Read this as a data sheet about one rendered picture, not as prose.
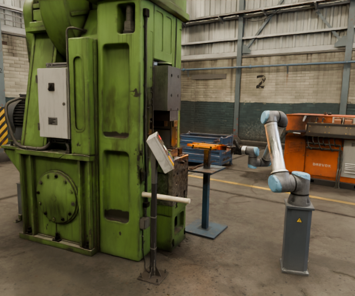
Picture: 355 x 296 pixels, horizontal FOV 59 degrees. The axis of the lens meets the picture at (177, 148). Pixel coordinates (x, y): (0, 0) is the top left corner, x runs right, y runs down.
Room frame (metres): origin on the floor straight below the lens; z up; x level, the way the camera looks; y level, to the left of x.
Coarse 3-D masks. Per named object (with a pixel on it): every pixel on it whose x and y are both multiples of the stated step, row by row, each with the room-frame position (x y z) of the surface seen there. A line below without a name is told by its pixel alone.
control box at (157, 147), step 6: (156, 132) 2.51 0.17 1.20; (150, 138) 2.26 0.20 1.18; (156, 138) 2.25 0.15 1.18; (150, 144) 2.24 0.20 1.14; (156, 144) 2.24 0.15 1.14; (162, 144) 2.38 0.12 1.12; (156, 150) 2.24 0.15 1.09; (162, 150) 2.25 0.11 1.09; (156, 156) 2.24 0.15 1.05; (162, 156) 2.25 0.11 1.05; (162, 162) 2.25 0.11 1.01; (168, 162) 2.25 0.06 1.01; (162, 168) 2.25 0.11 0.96; (168, 168) 2.25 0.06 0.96
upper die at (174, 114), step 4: (156, 112) 2.92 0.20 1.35; (160, 112) 2.91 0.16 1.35; (164, 112) 2.89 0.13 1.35; (168, 112) 2.88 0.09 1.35; (172, 112) 2.92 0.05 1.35; (176, 112) 3.01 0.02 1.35; (156, 116) 2.92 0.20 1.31; (160, 116) 2.91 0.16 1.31; (164, 116) 2.89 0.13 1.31; (168, 116) 2.88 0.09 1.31; (172, 116) 2.92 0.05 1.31; (176, 116) 3.01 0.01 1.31; (160, 120) 2.91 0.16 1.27; (164, 120) 2.89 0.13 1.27; (168, 120) 2.88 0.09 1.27; (172, 120) 2.93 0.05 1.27
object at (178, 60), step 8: (176, 48) 3.33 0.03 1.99; (176, 56) 3.34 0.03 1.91; (168, 64) 3.27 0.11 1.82; (176, 64) 3.34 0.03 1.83; (160, 128) 3.30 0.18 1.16; (168, 128) 3.26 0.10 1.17; (176, 128) 3.37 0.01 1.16; (160, 136) 3.30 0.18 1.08; (168, 136) 3.26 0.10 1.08; (176, 136) 3.38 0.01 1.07; (168, 144) 3.26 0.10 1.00; (176, 144) 3.38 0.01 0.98
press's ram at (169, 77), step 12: (156, 72) 2.87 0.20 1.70; (168, 72) 2.83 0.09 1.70; (180, 72) 3.09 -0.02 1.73; (156, 84) 2.87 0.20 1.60; (168, 84) 2.83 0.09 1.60; (180, 84) 3.09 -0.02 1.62; (156, 96) 2.87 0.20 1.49; (168, 96) 2.83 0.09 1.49; (156, 108) 2.87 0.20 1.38; (168, 108) 2.84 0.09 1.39
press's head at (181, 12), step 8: (88, 0) 2.84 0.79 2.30; (96, 0) 2.84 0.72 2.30; (152, 0) 2.81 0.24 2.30; (160, 0) 2.86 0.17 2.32; (168, 0) 3.00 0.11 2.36; (176, 0) 3.23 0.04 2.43; (184, 0) 3.41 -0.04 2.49; (168, 8) 3.04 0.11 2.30; (176, 8) 3.17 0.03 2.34; (184, 8) 3.41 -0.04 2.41; (176, 16) 3.32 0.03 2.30; (184, 16) 3.36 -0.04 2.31
